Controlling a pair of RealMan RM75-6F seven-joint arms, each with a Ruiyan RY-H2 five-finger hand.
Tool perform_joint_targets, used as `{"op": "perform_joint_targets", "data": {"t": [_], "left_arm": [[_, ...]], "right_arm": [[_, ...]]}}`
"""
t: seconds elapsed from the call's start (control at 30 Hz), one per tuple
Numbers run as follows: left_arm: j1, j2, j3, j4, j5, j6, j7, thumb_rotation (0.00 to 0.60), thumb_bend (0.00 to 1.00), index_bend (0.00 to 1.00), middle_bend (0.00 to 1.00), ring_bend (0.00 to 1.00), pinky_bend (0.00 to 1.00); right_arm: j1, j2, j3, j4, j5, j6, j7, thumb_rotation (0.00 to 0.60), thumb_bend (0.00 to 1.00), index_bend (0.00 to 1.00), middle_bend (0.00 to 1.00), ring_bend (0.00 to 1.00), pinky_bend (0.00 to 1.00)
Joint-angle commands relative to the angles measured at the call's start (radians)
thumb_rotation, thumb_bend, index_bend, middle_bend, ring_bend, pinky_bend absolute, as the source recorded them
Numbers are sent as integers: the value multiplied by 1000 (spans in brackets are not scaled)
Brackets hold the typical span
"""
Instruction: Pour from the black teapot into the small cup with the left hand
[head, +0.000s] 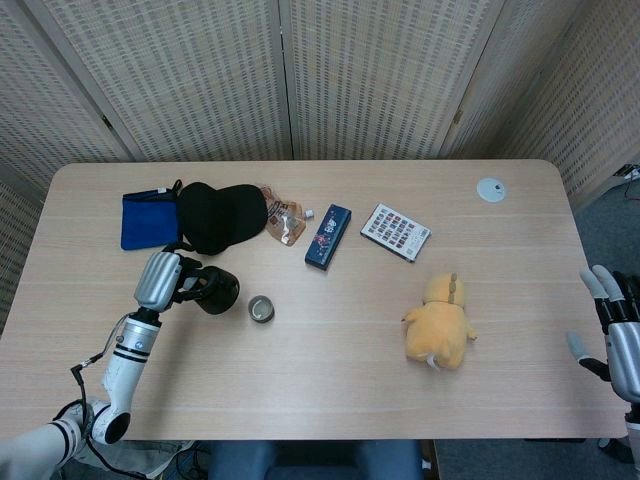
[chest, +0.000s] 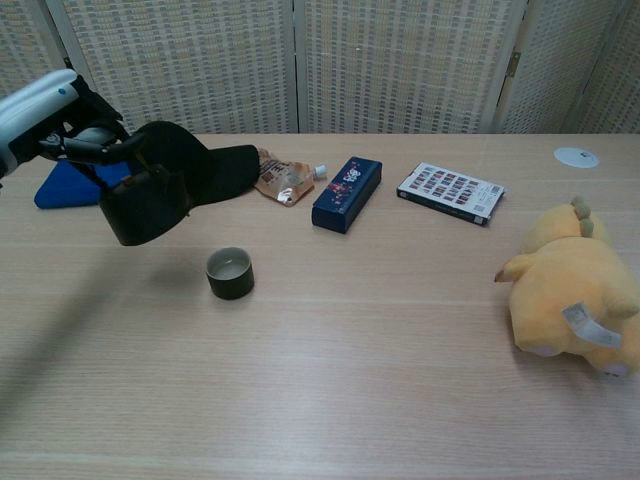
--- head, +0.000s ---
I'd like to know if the flat box with picture grid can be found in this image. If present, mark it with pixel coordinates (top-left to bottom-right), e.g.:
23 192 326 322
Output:
360 202 432 265

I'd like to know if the small dark green teacup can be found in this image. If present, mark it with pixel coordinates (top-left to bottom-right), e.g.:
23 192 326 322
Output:
248 294 276 324

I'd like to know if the olive crumpled cloth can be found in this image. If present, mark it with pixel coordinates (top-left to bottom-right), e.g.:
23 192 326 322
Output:
114 439 196 480

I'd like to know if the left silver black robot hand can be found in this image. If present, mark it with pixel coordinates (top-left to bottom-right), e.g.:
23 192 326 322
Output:
133 243 211 311

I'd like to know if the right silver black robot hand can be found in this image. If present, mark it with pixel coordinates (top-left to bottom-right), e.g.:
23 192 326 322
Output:
565 265 640 401

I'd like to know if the woven folding screen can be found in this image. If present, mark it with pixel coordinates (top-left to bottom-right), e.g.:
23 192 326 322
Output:
0 0 640 336

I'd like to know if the blue folded cloth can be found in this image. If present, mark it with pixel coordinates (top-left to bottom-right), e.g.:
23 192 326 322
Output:
120 179 184 251

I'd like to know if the blue robot torso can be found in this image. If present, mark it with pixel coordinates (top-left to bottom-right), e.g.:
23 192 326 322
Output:
207 439 424 480

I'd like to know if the white round cable grommet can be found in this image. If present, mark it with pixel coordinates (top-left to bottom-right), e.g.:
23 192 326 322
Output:
475 177 507 204

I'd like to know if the black baseball cap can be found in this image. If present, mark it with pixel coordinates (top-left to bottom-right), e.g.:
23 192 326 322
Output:
176 181 269 257

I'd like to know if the yellow plush toy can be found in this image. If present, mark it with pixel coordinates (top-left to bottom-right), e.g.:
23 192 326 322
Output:
402 271 479 374

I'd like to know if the grey cable on left arm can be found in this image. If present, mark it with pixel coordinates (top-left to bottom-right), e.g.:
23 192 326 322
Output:
69 313 146 480

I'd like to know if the black teapot with loop handle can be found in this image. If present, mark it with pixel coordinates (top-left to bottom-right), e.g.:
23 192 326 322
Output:
192 266 241 316

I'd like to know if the long navy blue box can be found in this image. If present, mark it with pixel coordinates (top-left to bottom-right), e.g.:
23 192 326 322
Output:
304 203 353 274

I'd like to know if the orange spouted drink pouch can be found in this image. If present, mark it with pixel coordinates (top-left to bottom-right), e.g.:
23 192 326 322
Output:
261 184 315 248

